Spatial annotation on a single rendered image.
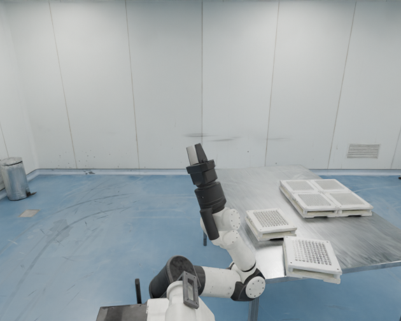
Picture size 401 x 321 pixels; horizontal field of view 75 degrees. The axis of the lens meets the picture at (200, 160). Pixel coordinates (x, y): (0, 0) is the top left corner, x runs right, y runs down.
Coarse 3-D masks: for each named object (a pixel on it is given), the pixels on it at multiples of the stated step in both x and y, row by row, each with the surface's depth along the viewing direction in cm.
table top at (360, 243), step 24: (240, 168) 272; (264, 168) 272; (288, 168) 272; (240, 192) 218; (264, 192) 218; (240, 216) 183; (288, 216) 183; (360, 216) 183; (336, 240) 157; (360, 240) 157; (384, 240) 157; (264, 264) 137; (360, 264) 137; (384, 264) 139
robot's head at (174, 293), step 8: (176, 288) 60; (168, 296) 61; (176, 296) 57; (192, 296) 62; (176, 304) 55; (184, 304) 55; (168, 312) 54; (176, 312) 53; (184, 312) 53; (192, 312) 54; (168, 320) 52; (176, 320) 51; (184, 320) 51; (192, 320) 52
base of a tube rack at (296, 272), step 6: (294, 270) 130; (300, 270) 130; (306, 270) 130; (294, 276) 129; (300, 276) 128; (306, 276) 127; (312, 276) 127; (318, 276) 126; (324, 276) 126; (330, 276) 126; (330, 282) 126; (336, 282) 125
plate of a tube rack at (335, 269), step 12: (288, 240) 145; (300, 240) 145; (312, 240) 145; (324, 240) 145; (288, 252) 136; (300, 252) 136; (324, 252) 136; (288, 264) 127; (300, 264) 127; (312, 264) 127; (324, 264) 127; (336, 264) 127
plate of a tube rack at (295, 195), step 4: (312, 192) 202; (316, 192) 202; (320, 192) 202; (292, 196) 198; (296, 196) 196; (324, 196) 196; (296, 200) 191; (300, 200) 190; (328, 200) 190; (300, 204) 184; (304, 204) 184; (316, 204) 184; (328, 204) 184; (332, 204) 184; (304, 208) 179; (308, 208) 179; (312, 208) 179; (316, 208) 179; (320, 208) 179; (324, 208) 179; (328, 208) 179; (332, 208) 179; (336, 208) 180
